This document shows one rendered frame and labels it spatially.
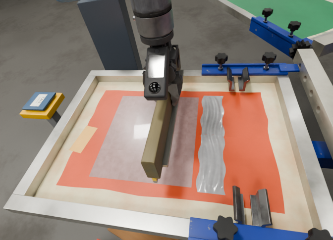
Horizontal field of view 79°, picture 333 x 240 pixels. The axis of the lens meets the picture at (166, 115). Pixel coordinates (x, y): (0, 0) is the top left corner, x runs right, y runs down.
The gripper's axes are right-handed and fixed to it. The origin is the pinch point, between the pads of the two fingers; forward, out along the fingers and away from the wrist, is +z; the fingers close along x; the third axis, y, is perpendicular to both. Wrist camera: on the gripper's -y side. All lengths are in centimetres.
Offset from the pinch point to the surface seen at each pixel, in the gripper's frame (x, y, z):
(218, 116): -14.8, 7.3, 12.9
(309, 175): -35.7, -12.5, 9.9
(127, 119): 16.7, 4.8, 13.6
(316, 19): -62, 74, 14
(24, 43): 301, 238, 111
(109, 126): 22.3, 1.4, 13.6
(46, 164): 36.2, -15.7, 11.4
